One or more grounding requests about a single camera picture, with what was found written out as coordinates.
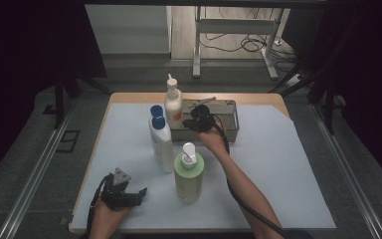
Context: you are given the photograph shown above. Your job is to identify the tangle of black floor cables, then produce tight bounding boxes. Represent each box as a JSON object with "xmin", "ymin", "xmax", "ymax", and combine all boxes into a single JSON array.
[{"xmin": 200, "ymin": 31, "xmax": 297, "ymax": 73}]

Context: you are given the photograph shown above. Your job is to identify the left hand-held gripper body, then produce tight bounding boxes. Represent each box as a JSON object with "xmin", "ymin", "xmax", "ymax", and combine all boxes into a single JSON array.
[{"xmin": 100, "ymin": 167, "xmax": 140, "ymax": 212}]

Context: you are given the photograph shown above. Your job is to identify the aluminium floor rail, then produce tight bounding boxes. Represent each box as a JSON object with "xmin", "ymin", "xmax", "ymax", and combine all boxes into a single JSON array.
[
  {"xmin": 0, "ymin": 99, "xmax": 78, "ymax": 239},
  {"xmin": 308, "ymin": 103, "xmax": 382, "ymax": 239}
]

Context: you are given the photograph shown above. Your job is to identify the grey rectangular storage box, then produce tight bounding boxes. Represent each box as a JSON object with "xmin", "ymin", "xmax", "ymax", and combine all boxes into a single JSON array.
[{"xmin": 168, "ymin": 98, "xmax": 241, "ymax": 143}]

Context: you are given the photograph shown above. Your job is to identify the black overhead bar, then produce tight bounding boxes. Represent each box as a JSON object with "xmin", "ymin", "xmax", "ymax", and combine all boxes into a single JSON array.
[{"xmin": 83, "ymin": 0, "xmax": 328, "ymax": 10}]

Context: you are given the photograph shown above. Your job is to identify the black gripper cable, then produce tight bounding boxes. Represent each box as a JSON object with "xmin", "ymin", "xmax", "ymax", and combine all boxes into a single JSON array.
[
  {"xmin": 85, "ymin": 174, "xmax": 111, "ymax": 239},
  {"xmin": 208, "ymin": 114, "xmax": 294, "ymax": 239}
]

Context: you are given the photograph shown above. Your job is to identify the black stand legs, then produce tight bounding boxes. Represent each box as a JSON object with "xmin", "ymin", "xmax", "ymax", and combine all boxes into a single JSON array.
[
  {"xmin": 268, "ymin": 64, "xmax": 339, "ymax": 135},
  {"xmin": 53, "ymin": 68, "xmax": 111, "ymax": 131}
]

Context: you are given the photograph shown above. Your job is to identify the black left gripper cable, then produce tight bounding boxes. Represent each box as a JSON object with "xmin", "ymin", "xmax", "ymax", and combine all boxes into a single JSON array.
[{"xmin": 85, "ymin": 174, "xmax": 111, "ymax": 239}]

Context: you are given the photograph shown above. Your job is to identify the white bottle with blue cap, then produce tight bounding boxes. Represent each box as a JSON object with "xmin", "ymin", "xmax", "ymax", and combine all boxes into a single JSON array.
[{"xmin": 148, "ymin": 105, "xmax": 176, "ymax": 174}]

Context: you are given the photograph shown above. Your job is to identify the person's right hand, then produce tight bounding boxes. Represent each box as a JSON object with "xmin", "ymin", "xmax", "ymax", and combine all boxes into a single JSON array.
[{"xmin": 195, "ymin": 122, "xmax": 231, "ymax": 157}]

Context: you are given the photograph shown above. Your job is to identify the white cabinet panel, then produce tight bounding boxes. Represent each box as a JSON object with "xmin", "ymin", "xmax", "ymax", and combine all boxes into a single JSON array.
[{"xmin": 85, "ymin": 4, "xmax": 173, "ymax": 55}]

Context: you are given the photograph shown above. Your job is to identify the white metal desk frame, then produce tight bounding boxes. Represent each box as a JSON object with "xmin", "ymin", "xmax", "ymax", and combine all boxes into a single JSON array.
[{"xmin": 192, "ymin": 5, "xmax": 280, "ymax": 81}]

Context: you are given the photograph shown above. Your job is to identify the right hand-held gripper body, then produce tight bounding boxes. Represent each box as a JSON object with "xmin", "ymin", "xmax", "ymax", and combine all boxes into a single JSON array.
[{"xmin": 187, "ymin": 96, "xmax": 218, "ymax": 133}]

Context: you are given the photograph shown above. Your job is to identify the green bottle with white pump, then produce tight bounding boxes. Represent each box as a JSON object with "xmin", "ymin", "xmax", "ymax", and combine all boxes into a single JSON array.
[{"xmin": 173, "ymin": 142, "xmax": 206, "ymax": 205}]

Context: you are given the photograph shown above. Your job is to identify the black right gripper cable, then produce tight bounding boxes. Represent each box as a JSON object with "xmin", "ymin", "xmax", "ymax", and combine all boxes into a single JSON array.
[{"xmin": 208, "ymin": 114, "xmax": 294, "ymax": 239}]

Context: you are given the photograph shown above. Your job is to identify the pale blue table mat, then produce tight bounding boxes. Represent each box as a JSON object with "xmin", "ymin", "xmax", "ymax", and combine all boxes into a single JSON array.
[{"xmin": 70, "ymin": 103, "xmax": 337, "ymax": 232}]

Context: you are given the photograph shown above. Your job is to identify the cream pump bottle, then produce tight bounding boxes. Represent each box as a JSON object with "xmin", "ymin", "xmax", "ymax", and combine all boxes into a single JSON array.
[{"xmin": 163, "ymin": 73, "xmax": 184, "ymax": 130}]

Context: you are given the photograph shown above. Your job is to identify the person's left hand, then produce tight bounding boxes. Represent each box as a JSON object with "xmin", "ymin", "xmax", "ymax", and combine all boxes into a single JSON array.
[{"xmin": 91, "ymin": 198, "xmax": 131, "ymax": 231}]

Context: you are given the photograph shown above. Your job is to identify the dark curtain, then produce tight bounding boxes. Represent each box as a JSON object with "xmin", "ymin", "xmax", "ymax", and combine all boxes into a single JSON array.
[
  {"xmin": 282, "ymin": 0, "xmax": 382, "ymax": 195},
  {"xmin": 0, "ymin": 0, "xmax": 107, "ymax": 188}
]

